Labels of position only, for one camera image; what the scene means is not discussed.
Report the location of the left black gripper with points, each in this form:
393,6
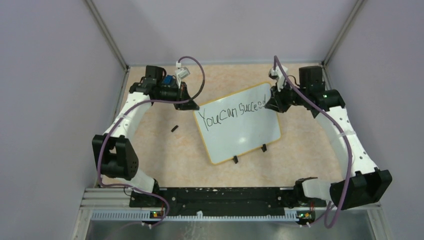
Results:
190,105

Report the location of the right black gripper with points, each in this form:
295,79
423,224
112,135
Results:
275,102

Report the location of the yellow framed whiteboard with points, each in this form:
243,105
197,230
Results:
237,123

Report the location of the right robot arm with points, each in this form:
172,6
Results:
364,182

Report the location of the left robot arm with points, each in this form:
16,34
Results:
117,163

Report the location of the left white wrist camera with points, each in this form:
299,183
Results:
181,72

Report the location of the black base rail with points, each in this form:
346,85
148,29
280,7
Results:
224,201

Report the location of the white cable duct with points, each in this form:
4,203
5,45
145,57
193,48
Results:
147,216

